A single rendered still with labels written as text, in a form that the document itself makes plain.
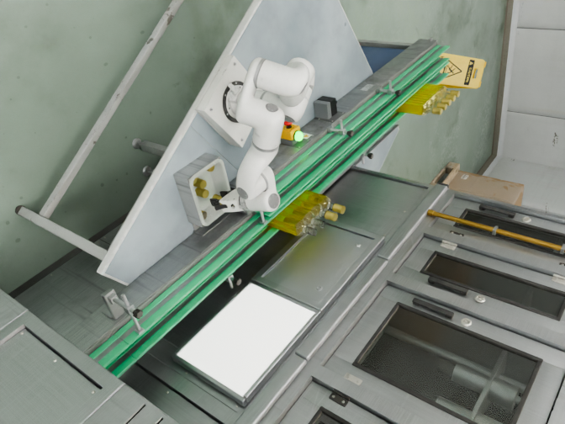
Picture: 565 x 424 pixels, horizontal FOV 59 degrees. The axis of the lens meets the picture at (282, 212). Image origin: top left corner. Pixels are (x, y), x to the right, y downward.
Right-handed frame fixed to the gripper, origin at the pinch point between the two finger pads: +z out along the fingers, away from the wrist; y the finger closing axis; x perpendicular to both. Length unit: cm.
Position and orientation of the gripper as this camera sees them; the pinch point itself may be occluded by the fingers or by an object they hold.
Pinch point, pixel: (219, 198)
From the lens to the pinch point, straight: 188.0
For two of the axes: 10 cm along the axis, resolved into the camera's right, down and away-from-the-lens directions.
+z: -7.2, -0.4, 6.9
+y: 6.1, -5.1, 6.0
